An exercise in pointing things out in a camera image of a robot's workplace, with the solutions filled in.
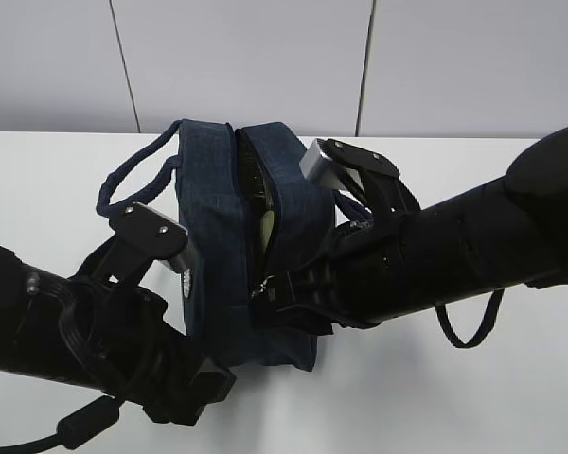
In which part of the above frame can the green lidded glass food container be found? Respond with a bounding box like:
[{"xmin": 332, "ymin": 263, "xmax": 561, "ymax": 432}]
[{"xmin": 258, "ymin": 210, "xmax": 275, "ymax": 255}]

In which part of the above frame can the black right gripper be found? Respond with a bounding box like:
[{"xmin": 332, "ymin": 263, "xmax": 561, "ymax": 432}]
[{"xmin": 250, "ymin": 221, "xmax": 407, "ymax": 331}]

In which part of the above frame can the black cable loop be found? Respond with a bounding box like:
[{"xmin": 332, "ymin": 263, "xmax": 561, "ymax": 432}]
[{"xmin": 434, "ymin": 287, "xmax": 506, "ymax": 350}]

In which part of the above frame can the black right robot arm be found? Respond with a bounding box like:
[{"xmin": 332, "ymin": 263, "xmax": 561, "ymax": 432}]
[{"xmin": 250, "ymin": 127, "xmax": 568, "ymax": 335}]

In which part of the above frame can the navy blue lunch bag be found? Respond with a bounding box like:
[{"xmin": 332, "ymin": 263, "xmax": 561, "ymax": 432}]
[{"xmin": 96, "ymin": 119, "xmax": 370, "ymax": 372}]

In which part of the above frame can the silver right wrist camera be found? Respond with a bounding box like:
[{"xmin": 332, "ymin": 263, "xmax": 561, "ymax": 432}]
[{"xmin": 299, "ymin": 138, "xmax": 400, "ymax": 192}]

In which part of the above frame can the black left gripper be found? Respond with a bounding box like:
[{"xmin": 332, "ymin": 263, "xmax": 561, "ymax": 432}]
[{"xmin": 132, "ymin": 325, "xmax": 236, "ymax": 426}]

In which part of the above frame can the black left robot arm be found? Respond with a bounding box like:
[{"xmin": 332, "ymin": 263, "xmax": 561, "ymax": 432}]
[{"xmin": 0, "ymin": 238, "xmax": 236, "ymax": 426}]

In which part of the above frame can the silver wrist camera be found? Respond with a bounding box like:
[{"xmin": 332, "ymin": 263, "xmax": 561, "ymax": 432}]
[
  {"xmin": 109, "ymin": 202, "xmax": 194, "ymax": 274},
  {"xmin": 299, "ymin": 138, "xmax": 400, "ymax": 192}
]

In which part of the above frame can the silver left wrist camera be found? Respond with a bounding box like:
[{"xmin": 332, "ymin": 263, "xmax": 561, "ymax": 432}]
[{"xmin": 109, "ymin": 202, "xmax": 194, "ymax": 274}]

